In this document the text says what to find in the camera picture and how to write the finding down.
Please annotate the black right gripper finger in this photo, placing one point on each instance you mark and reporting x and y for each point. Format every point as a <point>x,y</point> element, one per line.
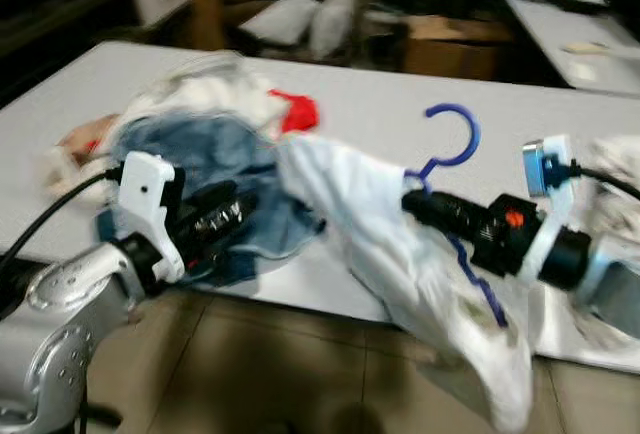
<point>445,206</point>
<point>445,229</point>

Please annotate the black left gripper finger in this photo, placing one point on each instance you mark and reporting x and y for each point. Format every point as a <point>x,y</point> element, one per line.
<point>225,204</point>
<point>228,234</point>

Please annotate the white t-shirt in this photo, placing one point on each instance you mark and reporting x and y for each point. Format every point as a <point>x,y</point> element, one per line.
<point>400,254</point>

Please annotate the purple plastic clothes hanger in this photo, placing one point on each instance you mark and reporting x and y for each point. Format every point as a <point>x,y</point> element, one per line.
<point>472,139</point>

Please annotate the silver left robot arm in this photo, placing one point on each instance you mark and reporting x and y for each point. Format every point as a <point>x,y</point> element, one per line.
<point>50,324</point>

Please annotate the blue denim jeans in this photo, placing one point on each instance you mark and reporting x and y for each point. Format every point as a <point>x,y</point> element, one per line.
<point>230,164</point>

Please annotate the red crumpled garment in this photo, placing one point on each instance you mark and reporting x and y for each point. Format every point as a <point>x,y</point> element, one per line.
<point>295,112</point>

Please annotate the large white table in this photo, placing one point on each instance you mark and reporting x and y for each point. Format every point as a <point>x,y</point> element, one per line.
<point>380,104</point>

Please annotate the beige stitched garment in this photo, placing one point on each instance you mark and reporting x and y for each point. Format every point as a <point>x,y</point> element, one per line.
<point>200,84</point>

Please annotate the pile of white clothes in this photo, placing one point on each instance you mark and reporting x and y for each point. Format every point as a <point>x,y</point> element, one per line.
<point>620,169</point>

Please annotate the plain brown cardboard box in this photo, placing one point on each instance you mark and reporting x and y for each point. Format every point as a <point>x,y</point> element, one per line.
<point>460,49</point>

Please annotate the wide grey pillow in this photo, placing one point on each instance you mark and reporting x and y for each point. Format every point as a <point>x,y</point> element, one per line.
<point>280,19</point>

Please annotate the white remote control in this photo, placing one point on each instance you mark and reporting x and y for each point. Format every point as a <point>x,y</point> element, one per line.
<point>590,48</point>

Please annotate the narrow grey pillow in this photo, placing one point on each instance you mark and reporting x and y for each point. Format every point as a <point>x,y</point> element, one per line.
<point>335,19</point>

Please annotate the grey side table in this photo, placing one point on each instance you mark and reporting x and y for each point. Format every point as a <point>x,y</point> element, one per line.
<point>560,19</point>

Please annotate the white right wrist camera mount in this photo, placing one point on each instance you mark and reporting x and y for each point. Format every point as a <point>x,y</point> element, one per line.
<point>555,224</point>

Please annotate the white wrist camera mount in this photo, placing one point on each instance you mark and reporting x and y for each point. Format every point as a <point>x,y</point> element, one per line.
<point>145,184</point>
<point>555,224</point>

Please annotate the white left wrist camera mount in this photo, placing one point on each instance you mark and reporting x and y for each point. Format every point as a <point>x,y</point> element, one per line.
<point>145,184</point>

